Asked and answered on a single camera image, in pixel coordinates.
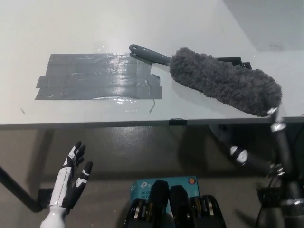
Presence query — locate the grey fluffy duster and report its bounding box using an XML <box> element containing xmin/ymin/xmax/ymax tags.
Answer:
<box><xmin>129</xmin><ymin>44</ymin><xmax>283</xmax><ymax>117</ymax></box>

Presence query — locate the grey duct tape patch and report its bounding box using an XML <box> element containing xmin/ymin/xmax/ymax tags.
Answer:
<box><xmin>34</xmin><ymin>52</ymin><xmax>163</xmax><ymax>101</ymax></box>

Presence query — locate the grey round table mount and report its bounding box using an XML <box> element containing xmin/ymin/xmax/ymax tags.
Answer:
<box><xmin>209</xmin><ymin>124</ymin><xmax>232</xmax><ymax>148</ymax></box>

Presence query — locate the black tape patch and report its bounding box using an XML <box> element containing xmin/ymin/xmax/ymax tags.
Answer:
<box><xmin>215</xmin><ymin>57</ymin><xmax>252</xmax><ymax>71</ymax></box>

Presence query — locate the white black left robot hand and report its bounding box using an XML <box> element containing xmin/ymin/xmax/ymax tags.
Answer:
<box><xmin>49</xmin><ymin>141</ymin><xmax>94</xmax><ymax>212</ymax></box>

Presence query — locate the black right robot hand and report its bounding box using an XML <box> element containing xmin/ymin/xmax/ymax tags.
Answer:
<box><xmin>228</xmin><ymin>106</ymin><xmax>295</xmax><ymax>179</ymax></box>

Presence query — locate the teal router box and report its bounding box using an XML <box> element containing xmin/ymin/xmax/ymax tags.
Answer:
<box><xmin>129</xmin><ymin>175</ymin><xmax>200</xmax><ymax>214</ymax></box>

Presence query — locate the black table leg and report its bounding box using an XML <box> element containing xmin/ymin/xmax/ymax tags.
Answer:
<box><xmin>0</xmin><ymin>165</ymin><xmax>43</xmax><ymax>213</ymax></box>

